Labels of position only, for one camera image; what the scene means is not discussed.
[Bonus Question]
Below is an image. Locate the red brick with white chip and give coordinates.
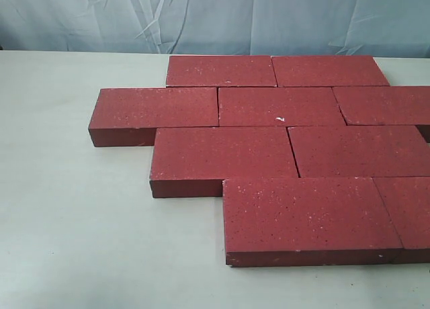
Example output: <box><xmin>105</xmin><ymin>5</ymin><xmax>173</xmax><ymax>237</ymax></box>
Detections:
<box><xmin>218</xmin><ymin>87</ymin><xmax>345</xmax><ymax>127</ymax></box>

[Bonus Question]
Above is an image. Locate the back left base brick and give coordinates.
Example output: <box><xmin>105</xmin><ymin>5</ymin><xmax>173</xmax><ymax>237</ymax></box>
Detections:
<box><xmin>166</xmin><ymin>55</ymin><xmax>277</xmax><ymax>87</ymax></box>

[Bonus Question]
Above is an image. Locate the base brick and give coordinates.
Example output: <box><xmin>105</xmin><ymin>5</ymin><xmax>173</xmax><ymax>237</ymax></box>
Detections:
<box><xmin>166</xmin><ymin>55</ymin><xmax>277</xmax><ymax>87</ymax></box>
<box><xmin>272</xmin><ymin>55</ymin><xmax>389</xmax><ymax>87</ymax></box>
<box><xmin>373</xmin><ymin>177</ymin><xmax>429</xmax><ymax>264</ymax></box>
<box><xmin>222</xmin><ymin>177</ymin><xmax>403</xmax><ymax>267</ymax></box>

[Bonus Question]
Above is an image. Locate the back right base brick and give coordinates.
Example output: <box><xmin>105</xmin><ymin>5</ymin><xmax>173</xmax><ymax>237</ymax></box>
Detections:
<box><xmin>272</xmin><ymin>55</ymin><xmax>389</xmax><ymax>87</ymax></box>

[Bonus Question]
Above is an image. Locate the front left base brick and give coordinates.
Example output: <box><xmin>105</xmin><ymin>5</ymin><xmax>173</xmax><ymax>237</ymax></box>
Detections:
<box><xmin>222</xmin><ymin>177</ymin><xmax>403</xmax><ymax>267</ymax></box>

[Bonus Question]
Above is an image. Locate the front right base brick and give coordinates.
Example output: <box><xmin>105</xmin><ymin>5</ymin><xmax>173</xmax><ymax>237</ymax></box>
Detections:
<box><xmin>373</xmin><ymin>177</ymin><xmax>429</xmax><ymax>264</ymax></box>

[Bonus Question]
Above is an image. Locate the wrinkled blue backdrop cloth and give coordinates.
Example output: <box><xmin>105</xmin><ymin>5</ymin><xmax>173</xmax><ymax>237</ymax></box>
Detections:
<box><xmin>1</xmin><ymin>0</ymin><xmax>429</xmax><ymax>58</ymax></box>

